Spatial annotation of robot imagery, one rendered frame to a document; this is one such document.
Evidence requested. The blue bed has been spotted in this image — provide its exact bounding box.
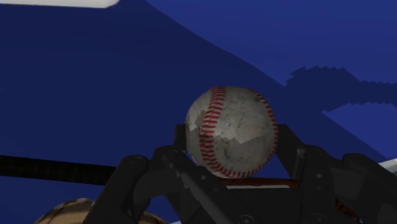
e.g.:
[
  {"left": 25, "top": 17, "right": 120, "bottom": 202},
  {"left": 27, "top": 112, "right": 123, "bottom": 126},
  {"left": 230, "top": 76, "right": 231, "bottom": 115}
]
[{"left": 0, "top": 0, "right": 397, "bottom": 224}]

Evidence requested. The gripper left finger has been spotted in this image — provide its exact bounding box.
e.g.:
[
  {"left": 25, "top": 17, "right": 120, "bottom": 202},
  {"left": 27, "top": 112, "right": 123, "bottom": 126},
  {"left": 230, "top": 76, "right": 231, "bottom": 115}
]
[{"left": 83, "top": 123, "right": 258, "bottom": 224}]

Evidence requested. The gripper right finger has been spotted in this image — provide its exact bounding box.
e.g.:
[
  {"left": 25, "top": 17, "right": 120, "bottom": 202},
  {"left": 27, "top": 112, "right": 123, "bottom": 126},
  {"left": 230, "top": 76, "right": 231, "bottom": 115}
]
[{"left": 275, "top": 123, "right": 397, "bottom": 224}]

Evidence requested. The white baseball with red stitching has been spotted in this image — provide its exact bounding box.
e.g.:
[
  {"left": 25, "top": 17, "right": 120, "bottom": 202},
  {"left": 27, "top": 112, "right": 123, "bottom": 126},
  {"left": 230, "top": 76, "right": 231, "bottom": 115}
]
[{"left": 185, "top": 85, "right": 279, "bottom": 179}]

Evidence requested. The tan patterned round object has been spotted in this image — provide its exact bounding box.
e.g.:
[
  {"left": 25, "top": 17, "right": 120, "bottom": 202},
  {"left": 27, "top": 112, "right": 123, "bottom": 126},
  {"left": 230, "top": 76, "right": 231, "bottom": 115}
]
[{"left": 33, "top": 197, "right": 168, "bottom": 224}]

